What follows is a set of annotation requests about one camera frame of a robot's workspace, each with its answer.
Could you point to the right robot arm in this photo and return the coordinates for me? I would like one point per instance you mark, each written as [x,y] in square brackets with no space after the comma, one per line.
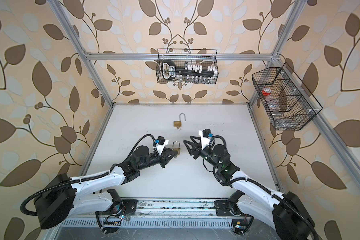
[285,213]

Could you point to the small brass padlock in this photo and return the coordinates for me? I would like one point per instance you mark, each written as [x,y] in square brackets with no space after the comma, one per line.
[176,147]

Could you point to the black socket set holder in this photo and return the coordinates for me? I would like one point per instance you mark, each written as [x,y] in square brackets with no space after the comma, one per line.
[169,70]

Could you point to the back wire basket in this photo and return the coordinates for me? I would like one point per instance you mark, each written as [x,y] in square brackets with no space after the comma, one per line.
[205,57]

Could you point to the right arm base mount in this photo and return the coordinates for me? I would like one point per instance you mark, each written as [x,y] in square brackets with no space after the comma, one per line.
[225,208]

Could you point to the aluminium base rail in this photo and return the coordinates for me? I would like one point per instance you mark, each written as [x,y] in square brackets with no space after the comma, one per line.
[174,207]

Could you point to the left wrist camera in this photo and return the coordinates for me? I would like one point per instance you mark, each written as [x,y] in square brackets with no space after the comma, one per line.
[159,144]

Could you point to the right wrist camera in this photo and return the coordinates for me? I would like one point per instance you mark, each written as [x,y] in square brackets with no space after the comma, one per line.
[205,136]

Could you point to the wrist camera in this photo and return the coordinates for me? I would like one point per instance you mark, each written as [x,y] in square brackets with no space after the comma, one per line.
[159,144]
[205,136]

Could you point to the right wire basket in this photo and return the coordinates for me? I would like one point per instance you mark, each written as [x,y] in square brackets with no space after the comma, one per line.
[291,106]

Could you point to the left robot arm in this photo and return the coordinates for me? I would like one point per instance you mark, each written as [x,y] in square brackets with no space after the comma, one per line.
[65,197]

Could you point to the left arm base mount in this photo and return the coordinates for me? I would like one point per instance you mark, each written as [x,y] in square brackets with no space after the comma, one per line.
[124,207]

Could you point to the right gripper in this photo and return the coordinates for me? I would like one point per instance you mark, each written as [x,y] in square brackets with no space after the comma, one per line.
[195,150]

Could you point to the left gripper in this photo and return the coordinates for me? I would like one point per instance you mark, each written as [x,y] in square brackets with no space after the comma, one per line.
[164,155]

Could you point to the large brass padlock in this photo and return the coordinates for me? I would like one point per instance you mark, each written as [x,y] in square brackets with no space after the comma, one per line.
[178,123]

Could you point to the wire basket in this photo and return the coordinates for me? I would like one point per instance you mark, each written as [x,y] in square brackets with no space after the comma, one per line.
[205,57]
[291,106]

